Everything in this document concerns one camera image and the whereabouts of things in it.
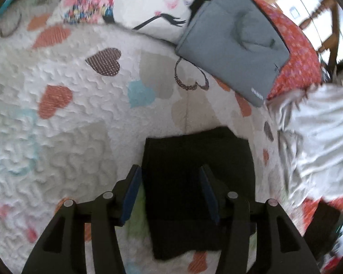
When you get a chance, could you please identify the black pants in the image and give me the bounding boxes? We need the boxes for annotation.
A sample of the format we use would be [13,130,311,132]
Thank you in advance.
[142,127,255,260]

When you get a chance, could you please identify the white and grey striped cloth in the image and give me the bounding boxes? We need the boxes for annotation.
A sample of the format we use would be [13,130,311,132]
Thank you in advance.
[266,78,343,206]

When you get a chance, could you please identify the heart-patterned white quilt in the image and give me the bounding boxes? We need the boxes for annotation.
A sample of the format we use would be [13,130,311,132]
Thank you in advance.
[0,4,304,273]

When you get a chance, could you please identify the red patterned pillow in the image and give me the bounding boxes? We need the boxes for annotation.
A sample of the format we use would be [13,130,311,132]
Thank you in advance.
[254,0,322,100]

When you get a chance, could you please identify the grey laptop sleeve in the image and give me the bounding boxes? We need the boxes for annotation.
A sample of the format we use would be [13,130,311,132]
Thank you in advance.
[176,0,290,107]

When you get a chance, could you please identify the white pillow with woman silhouette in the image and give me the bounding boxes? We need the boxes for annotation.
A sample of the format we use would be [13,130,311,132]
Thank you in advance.
[48,0,194,43]

